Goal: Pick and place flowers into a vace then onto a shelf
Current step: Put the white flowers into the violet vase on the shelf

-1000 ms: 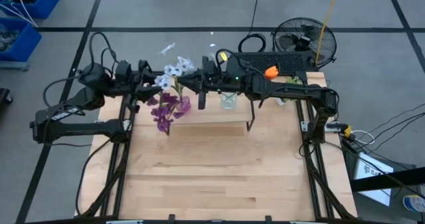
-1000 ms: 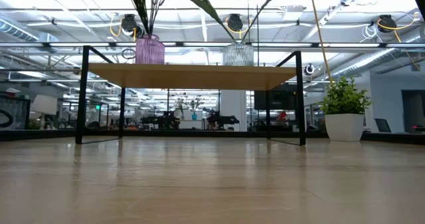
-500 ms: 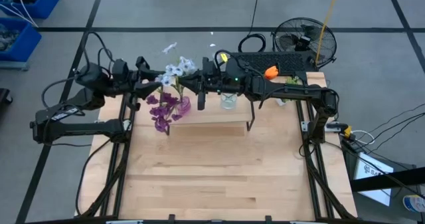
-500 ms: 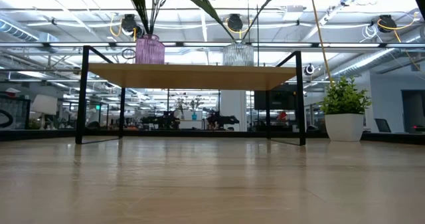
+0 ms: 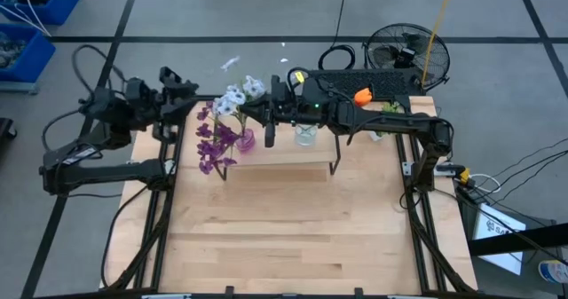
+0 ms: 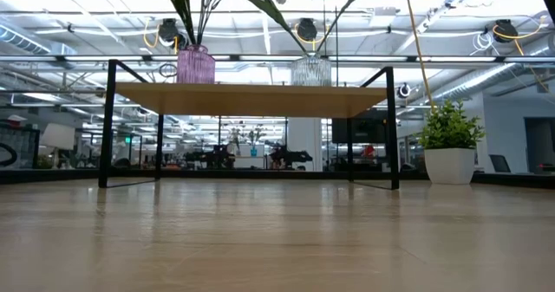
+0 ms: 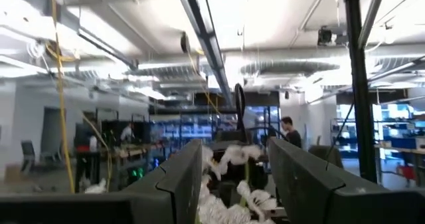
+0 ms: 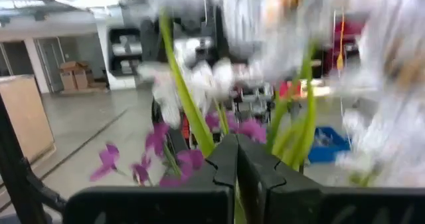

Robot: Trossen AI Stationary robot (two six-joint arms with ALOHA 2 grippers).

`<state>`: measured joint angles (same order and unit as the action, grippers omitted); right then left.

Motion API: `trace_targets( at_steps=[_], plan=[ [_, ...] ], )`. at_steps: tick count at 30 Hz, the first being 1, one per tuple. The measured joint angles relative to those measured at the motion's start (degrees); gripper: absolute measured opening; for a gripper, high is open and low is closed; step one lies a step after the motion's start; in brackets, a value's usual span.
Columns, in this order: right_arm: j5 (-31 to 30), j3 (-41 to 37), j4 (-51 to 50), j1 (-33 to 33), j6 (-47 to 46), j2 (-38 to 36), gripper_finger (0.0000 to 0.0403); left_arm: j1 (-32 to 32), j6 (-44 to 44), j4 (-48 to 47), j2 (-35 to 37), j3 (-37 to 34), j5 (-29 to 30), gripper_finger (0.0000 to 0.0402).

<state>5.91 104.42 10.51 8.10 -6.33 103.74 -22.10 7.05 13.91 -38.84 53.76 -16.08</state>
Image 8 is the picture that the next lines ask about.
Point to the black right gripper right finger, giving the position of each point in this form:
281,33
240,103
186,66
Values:
332,207

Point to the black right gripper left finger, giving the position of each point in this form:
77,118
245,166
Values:
149,207

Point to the purple artificial flower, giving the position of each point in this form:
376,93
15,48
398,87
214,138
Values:
191,159

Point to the white blossom spray flower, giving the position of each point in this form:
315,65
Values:
186,97

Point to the blue storage bin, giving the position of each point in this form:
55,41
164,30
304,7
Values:
328,151

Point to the brown cardboard box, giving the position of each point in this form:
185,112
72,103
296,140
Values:
81,78
68,81

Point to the light wooden board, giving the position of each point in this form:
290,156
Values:
23,117

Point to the black storage rack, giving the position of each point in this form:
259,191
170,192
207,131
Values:
111,51

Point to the black metal table frame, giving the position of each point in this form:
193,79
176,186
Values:
13,171

